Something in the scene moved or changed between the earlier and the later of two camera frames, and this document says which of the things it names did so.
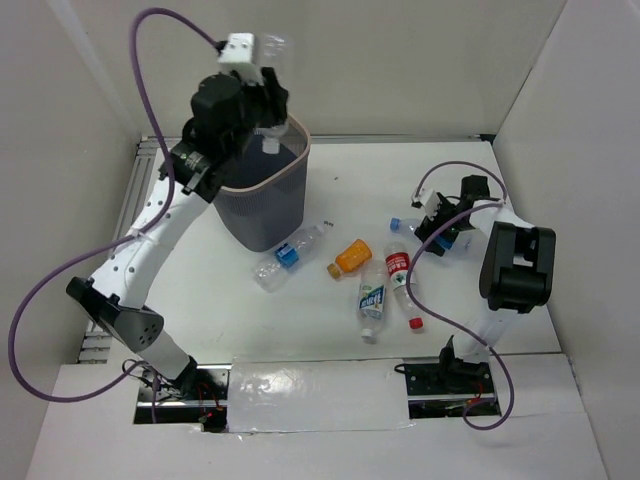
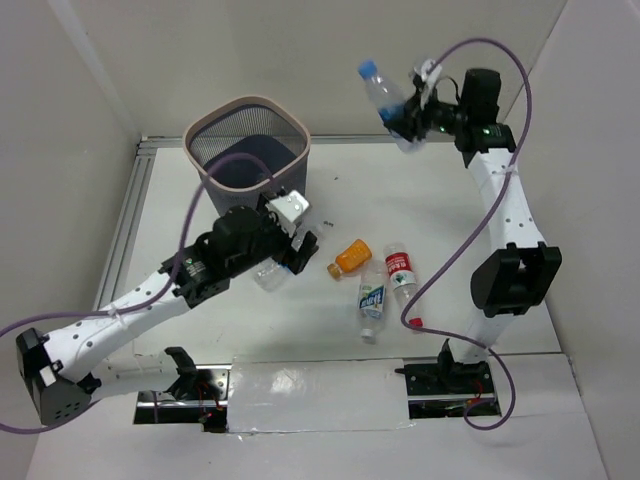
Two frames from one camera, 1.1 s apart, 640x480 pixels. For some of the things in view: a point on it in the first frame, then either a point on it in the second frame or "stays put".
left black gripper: [273, 93] -> [295, 245]
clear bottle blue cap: [464, 243] -> [390, 104]
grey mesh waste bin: [263, 208] stays put
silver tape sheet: [290, 394] stays put
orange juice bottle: [354, 256] stays put
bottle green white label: [371, 300] stays put
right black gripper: [428, 226] -> [405, 126]
